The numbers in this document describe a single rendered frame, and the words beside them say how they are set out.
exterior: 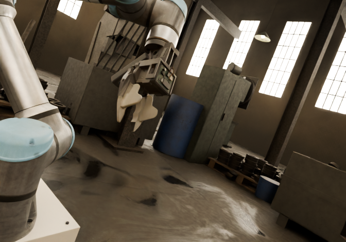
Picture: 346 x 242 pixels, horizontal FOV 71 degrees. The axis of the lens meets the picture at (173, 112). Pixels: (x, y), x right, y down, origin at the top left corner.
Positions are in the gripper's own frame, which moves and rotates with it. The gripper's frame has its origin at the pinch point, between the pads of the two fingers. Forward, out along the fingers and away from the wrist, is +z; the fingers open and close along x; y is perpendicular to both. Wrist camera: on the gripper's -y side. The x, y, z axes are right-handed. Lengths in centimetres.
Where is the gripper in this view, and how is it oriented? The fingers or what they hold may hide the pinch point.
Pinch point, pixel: (125, 121)
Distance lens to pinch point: 54.8
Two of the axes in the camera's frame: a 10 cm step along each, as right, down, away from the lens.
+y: 8.2, 0.0, -5.7
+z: -2.7, 8.8, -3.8
